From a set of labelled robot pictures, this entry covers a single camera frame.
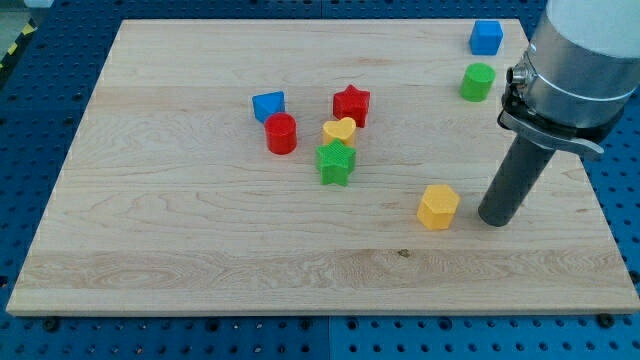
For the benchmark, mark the black silver clamp mount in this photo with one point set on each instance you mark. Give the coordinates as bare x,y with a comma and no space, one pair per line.
518,117

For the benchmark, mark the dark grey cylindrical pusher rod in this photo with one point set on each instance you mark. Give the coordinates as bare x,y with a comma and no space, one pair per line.
516,176

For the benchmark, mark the yellow hexagon block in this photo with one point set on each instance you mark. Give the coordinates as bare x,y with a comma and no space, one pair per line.
438,207

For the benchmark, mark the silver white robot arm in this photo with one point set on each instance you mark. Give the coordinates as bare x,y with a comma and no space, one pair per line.
566,93

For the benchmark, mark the red star block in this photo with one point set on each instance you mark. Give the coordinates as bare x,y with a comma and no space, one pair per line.
352,102

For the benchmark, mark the green star block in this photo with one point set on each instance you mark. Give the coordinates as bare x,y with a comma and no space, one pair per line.
335,162

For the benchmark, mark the green cylinder block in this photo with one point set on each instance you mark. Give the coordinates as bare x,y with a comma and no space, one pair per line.
477,82

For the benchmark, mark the blue cube block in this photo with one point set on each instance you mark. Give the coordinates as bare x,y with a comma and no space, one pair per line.
486,37

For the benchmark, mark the yellow heart block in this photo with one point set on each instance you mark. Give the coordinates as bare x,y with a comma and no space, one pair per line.
342,130

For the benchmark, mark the light wooden board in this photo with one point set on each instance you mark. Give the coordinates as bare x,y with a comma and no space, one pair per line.
274,167

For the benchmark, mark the red cylinder block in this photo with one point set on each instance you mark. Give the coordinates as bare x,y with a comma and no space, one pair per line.
281,133

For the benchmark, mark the blue pentagon block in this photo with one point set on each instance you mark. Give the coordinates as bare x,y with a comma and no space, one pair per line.
267,104

